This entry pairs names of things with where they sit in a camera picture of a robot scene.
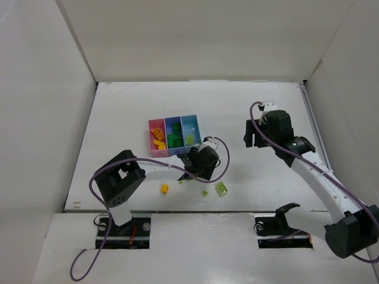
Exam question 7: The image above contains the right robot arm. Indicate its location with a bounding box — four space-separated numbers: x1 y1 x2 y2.
243 102 378 259

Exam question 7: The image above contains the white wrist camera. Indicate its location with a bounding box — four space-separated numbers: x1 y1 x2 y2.
201 137 220 150
258 101 278 124

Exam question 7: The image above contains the purple container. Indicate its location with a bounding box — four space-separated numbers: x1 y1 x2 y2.
165 117 185 156

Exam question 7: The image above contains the dark green 2x2 lego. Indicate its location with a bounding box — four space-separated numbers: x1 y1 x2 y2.
173 123 181 130

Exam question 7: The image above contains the lime 2x2 lego brick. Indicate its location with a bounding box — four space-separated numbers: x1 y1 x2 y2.
216 182 228 196

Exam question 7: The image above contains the orange printed lego plate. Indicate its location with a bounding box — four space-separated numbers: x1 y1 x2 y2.
150 127 165 141

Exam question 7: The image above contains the small yellow lego brick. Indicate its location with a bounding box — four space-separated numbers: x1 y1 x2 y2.
160 184 169 194

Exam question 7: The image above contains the light blue container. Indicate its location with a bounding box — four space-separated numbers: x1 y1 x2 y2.
181 115 203 153

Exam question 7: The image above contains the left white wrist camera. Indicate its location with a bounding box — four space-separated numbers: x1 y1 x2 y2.
201 137 220 150

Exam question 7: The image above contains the light green square lego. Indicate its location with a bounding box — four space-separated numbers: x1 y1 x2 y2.
185 134 195 146

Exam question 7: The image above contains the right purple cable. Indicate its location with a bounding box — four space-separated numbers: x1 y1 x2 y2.
250 102 379 263

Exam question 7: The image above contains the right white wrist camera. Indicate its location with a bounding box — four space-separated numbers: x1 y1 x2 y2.
258 101 278 124

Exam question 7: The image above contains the dark green lego plate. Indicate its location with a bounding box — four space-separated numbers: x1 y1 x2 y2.
167 134 184 149

